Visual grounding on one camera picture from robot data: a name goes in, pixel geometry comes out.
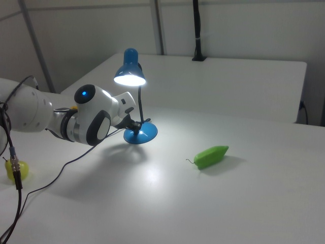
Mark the green pear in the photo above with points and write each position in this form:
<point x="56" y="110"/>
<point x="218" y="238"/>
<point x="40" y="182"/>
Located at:
<point x="24" y="169"/>

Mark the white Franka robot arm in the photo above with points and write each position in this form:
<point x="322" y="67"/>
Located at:
<point x="96" y="109"/>

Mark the black clamped pole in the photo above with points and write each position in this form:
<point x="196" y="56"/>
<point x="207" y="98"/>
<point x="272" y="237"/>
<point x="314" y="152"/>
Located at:
<point x="197" y="30"/>

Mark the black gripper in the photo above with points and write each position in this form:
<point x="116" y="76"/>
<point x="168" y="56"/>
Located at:
<point x="125" y="123"/>

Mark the slim aluminium frame post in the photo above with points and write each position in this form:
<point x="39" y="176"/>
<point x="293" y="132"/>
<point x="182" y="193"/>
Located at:
<point x="38" y="48"/>

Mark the long green pepper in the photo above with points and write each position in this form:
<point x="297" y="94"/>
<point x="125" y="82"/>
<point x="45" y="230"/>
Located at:
<point x="210" y="157"/>

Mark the blue desk lamp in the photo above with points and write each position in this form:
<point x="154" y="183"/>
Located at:
<point x="148" y="132"/>

